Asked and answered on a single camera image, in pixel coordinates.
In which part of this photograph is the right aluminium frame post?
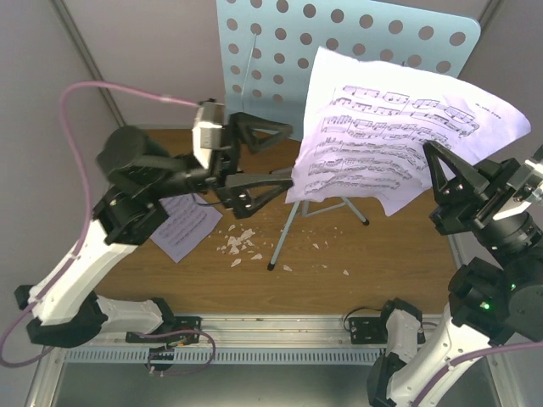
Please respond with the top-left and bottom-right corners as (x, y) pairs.
(478, 0), (503, 27)

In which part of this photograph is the aluminium front rail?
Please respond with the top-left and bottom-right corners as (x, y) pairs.
(46, 312), (508, 349)

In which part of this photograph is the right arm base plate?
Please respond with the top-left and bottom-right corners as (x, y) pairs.
(348, 316), (387, 345)

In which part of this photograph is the light blue music stand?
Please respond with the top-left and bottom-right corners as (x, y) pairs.
(216, 0), (483, 272)

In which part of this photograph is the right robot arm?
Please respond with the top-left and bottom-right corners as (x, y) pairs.
(367, 142), (542, 406)

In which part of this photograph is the white debris pile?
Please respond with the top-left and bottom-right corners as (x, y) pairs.
(216, 228), (255, 255)

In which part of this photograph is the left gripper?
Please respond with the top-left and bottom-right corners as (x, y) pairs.
(150, 111), (297, 217)

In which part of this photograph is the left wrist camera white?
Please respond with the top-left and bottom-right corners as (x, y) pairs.
(192, 99), (224, 170)

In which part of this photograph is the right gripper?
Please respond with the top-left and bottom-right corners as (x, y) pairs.
(424, 134), (543, 262)

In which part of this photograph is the slotted cable duct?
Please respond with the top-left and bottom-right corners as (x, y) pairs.
(64, 347), (383, 365)

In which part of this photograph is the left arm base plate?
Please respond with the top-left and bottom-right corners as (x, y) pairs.
(125, 316), (202, 346)

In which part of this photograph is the sheet music paper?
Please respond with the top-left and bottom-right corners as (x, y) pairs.
(150, 195), (222, 263)
(286, 48), (531, 215)

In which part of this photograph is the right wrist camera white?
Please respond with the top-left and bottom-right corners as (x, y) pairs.
(493, 147), (542, 220)

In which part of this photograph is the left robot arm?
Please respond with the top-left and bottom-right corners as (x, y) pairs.
(14, 109), (293, 348)

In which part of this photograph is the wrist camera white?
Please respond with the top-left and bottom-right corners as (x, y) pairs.
(192, 99), (224, 170)
(493, 147), (542, 220)

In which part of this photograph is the aluminium frame post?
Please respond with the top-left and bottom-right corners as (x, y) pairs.
(48, 0), (126, 126)
(478, 0), (503, 27)

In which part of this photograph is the left aluminium frame post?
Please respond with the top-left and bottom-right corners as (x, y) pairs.
(48, 0), (126, 126)

